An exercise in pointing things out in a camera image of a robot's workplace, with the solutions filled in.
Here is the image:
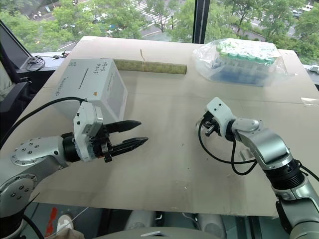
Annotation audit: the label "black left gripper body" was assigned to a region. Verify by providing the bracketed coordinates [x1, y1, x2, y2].
[89, 123, 113, 164]

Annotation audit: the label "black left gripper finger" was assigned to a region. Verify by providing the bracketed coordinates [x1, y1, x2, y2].
[110, 137, 150, 156]
[103, 119, 143, 134]

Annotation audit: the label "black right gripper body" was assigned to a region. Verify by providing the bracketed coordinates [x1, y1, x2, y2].
[201, 111, 222, 137]

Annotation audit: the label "white box with slot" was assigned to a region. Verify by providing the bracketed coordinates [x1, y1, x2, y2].
[51, 58, 129, 123]

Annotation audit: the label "clear plastic bag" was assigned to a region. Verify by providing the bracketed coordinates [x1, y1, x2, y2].
[192, 38, 291, 88]

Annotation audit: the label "blue rack green-capped tubes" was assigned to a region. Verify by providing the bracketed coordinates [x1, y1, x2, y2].
[211, 41, 278, 87]

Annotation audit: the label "olive cardboard tube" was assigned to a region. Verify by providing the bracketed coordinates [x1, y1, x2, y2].
[112, 59, 188, 76]

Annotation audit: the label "white shoe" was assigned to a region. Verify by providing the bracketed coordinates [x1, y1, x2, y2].
[56, 214, 75, 233]

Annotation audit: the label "grey flat plate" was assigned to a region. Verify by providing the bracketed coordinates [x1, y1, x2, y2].
[140, 231, 163, 238]

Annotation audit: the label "grey rounded shape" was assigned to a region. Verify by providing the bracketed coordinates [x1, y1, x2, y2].
[198, 213, 228, 239]

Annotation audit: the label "small dark clips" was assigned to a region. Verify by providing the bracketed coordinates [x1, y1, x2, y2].
[51, 50, 69, 61]

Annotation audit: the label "black chair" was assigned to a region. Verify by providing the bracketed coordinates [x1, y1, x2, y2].
[0, 77, 41, 150]

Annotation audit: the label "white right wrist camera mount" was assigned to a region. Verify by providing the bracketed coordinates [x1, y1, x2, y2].
[204, 97, 236, 140]

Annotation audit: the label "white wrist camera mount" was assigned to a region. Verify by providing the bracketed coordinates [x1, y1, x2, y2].
[72, 101, 104, 163]
[204, 97, 236, 140]

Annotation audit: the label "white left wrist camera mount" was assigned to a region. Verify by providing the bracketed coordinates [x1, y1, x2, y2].
[72, 101, 104, 163]

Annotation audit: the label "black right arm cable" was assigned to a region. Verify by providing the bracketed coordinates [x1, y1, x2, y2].
[198, 121, 259, 176]

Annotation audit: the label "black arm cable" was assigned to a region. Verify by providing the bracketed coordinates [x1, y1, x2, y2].
[198, 121, 259, 176]
[0, 96, 88, 149]

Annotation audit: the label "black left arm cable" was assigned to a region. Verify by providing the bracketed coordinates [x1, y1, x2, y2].
[0, 96, 88, 149]

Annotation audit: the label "black vertical window post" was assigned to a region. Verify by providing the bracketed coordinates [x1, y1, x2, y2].
[192, 0, 211, 44]

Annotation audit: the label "tangled black wires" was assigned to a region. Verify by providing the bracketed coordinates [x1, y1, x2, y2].
[25, 55, 46, 72]

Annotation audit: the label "black slanted window frame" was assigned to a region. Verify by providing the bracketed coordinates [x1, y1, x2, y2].
[0, 19, 32, 73]

